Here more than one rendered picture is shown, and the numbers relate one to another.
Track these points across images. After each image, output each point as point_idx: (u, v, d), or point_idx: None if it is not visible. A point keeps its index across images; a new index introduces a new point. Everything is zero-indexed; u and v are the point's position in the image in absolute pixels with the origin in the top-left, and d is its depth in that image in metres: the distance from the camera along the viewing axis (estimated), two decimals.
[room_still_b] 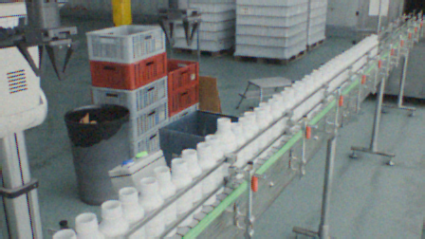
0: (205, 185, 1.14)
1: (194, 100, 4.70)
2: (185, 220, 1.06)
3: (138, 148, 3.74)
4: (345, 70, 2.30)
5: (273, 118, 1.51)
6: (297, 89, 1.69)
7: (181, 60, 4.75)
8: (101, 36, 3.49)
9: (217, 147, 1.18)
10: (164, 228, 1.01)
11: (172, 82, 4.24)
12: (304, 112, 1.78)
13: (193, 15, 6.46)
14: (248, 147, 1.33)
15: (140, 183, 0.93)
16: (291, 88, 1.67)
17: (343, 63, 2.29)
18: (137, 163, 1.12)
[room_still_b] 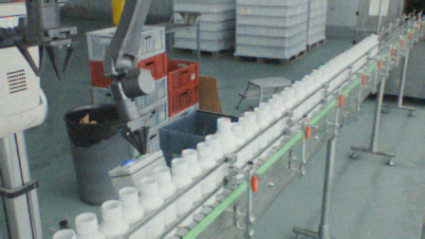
0: (205, 185, 1.14)
1: (194, 100, 4.70)
2: (185, 220, 1.06)
3: None
4: (345, 70, 2.30)
5: (273, 118, 1.51)
6: (297, 89, 1.70)
7: (181, 60, 4.75)
8: (101, 36, 3.49)
9: (217, 147, 1.18)
10: (164, 228, 1.01)
11: (172, 82, 4.24)
12: (304, 112, 1.78)
13: (193, 15, 6.46)
14: (248, 147, 1.33)
15: (140, 183, 0.93)
16: (291, 88, 1.68)
17: (343, 63, 2.29)
18: (137, 163, 1.12)
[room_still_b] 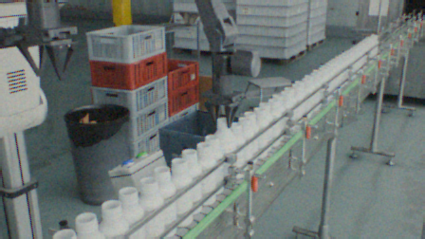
0: (205, 185, 1.14)
1: (194, 100, 4.70)
2: (185, 220, 1.06)
3: (138, 148, 3.74)
4: (345, 70, 2.30)
5: (273, 118, 1.51)
6: (297, 89, 1.70)
7: (181, 60, 4.75)
8: (101, 36, 3.49)
9: (217, 146, 1.18)
10: (165, 228, 1.01)
11: (172, 82, 4.24)
12: (304, 112, 1.78)
13: (193, 15, 6.46)
14: (248, 147, 1.33)
15: (140, 183, 0.93)
16: (291, 88, 1.68)
17: (343, 63, 2.29)
18: (137, 163, 1.12)
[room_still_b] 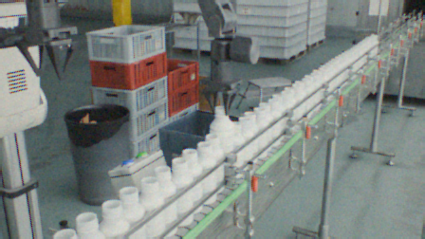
0: (204, 185, 1.14)
1: (194, 100, 4.70)
2: (185, 220, 1.06)
3: (138, 148, 3.74)
4: (345, 70, 2.30)
5: (273, 118, 1.51)
6: (297, 89, 1.70)
7: (181, 60, 4.75)
8: (101, 36, 3.49)
9: (218, 145, 1.18)
10: (166, 228, 1.01)
11: (172, 82, 4.24)
12: (304, 112, 1.78)
13: (193, 15, 6.46)
14: (248, 147, 1.33)
15: (140, 183, 0.94)
16: (291, 88, 1.68)
17: (343, 63, 2.29)
18: (137, 163, 1.12)
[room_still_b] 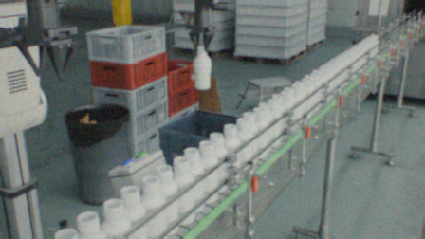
0: (204, 183, 1.15)
1: (194, 100, 4.70)
2: (183, 219, 1.06)
3: (138, 148, 3.74)
4: (345, 70, 2.30)
5: (273, 118, 1.50)
6: (297, 89, 1.69)
7: (181, 60, 4.75)
8: (101, 36, 3.49)
9: (222, 144, 1.20)
10: (170, 226, 1.02)
11: (172, 82, 4.24)
12: (304, 112, 1.78)
13: (193, 15, 6.46)
14: (247, 148, 1.32)
15: (142, 181, 0.94)
16: (291, 88, 1.67)
17: (343, 63, 2.29)
18: (137, 163, 1.12)
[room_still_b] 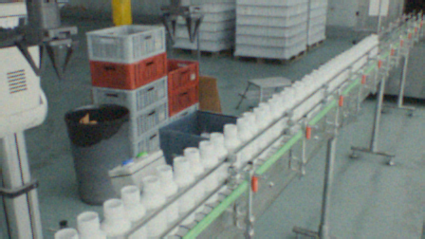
0: (204, 183, 1.15)
1: (194, 100, 4.70)
2: (183, 219, 1.06)
3: (138, 148, 3.74)
4: (345, 70, 2.30)
5: (273, 118, 1.50)
6: (297, 89, 1.69)
7: (181, 60, 4.75)
8: (101, 36, 3.49)
9: (222, 144, 1.20)
10: (170, 226, 1.02)
11: (172, 82, 4.24)
12: (304, 112, 1.78)
13: None
14: (247, 148, 1.32)
15: (142, 181, 0.94)
16: (291, 88, 1.67)
17: (343, 63, 2.29)
18: (137, 163, 1.12)
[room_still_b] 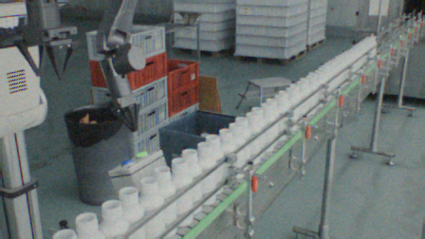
0: (203, 185, 1.14)
1: (194, 100, 4.70)
2: (184, 220, 1.06)
3: (138, 148, 3.74)
4: (342, 72, 2.25)
5: (269, 122, 1.46)
6: (293, 93, 1.65)
7: (181, 60, 4.75)
8: None
9: (218, 146, 1.18)
10: (166, 228, 1.01)
11: (172, 82, 4.24)
12: (297, 117, 1.73)
13: (193, 15, 6.46)
14: (242, 154, 1.28)
15: (140, 183, 0.94)
16: (286, 92, 1.62)
17: (341, 64, 2.24)
18: (137, 163, 1.12)
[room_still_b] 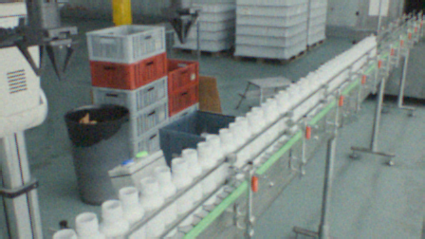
0: (203, 185, 1.14)
1: (194, 100, 4.70)
2: (184, 220, 1.06)
3: (138, 148, 3.74)
4: (342, 72, 2.25)
5: (269, 122, 1.46)
6: (293, 93, 1.65)
7: (181, 60, 4.75)
8: (101, 36, 3.49)
9: (218, 146, 1.18)
10: (166, 228, 1.01)
11: (172, 82, 4.24)
12: (297, 117, 1.73)
13: None
14: (242, 154, 1.28)
15: (140, 183, 0.94)
16: (286, 92, 1.62)
17: (341, 64, 2.24)
18: (137, 163, 1.12)
